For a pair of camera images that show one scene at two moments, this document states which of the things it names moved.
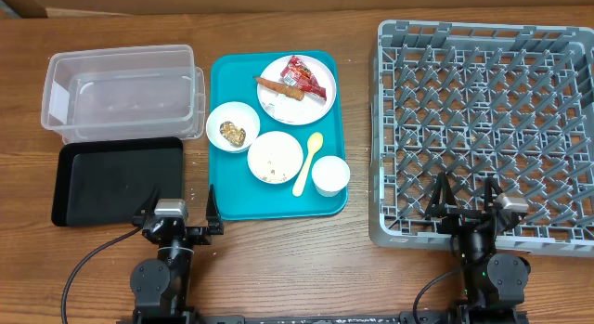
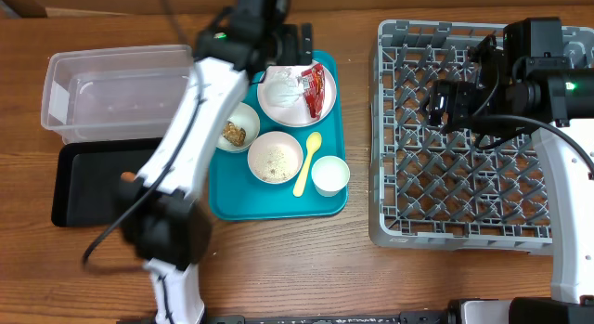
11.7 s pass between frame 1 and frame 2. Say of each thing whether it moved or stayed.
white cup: stayed
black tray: stayed
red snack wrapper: moved
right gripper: moved
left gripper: moved
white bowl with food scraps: stayed
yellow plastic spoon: stayed
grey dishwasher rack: stayed
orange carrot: moved
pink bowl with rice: stayed
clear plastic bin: stayed
